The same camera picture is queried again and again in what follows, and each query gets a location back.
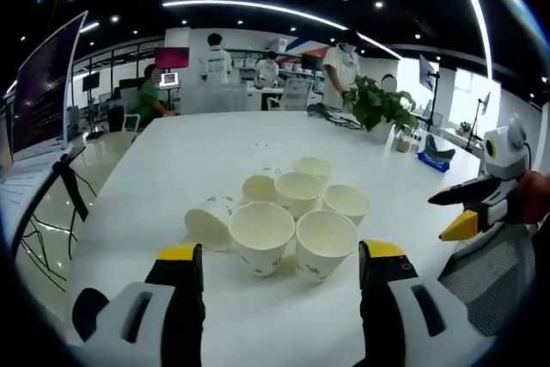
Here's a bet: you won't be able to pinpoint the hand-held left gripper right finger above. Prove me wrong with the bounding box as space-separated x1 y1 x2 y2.
358 238 486 367

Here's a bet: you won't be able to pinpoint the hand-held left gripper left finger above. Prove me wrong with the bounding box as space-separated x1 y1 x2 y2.
68 242 206 367

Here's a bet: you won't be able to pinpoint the cluster of white paper cups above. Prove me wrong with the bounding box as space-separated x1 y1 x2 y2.
184 156 370 285

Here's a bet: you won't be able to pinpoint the person's right hand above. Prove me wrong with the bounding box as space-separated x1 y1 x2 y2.
514 169 550 226

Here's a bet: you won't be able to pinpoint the blue tissue box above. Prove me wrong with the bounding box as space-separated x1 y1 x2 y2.
415 133 456 174

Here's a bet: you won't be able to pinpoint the grey mesh office chair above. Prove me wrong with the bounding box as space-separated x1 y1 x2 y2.
437 228 541 338

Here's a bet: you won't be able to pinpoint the monitor on black stand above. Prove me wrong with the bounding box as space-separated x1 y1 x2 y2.
418 52 443 130

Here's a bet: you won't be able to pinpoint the green potted plant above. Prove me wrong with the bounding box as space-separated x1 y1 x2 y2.
342 75 421 144

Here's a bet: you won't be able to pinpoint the black items on table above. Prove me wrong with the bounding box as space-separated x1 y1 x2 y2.
306 102 364 131

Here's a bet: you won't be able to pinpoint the white table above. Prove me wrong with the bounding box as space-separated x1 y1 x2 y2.
68 110 502 367

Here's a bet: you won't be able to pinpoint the side desk with papers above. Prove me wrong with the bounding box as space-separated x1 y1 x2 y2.
0 145 87 256

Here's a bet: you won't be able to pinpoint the white office chair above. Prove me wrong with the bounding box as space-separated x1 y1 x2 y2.
266 77 315 113

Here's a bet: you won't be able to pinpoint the large computer monitor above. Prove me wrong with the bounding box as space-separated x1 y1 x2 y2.
9 9 89 162

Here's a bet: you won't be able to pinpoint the long ceiling light strip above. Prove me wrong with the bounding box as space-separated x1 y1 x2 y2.
162 0 403 61

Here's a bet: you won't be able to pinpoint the black hanging cable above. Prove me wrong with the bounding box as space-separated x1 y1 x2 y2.
53 154 98 223

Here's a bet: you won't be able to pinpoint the red wall screen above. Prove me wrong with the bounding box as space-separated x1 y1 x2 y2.
154 46 191 70

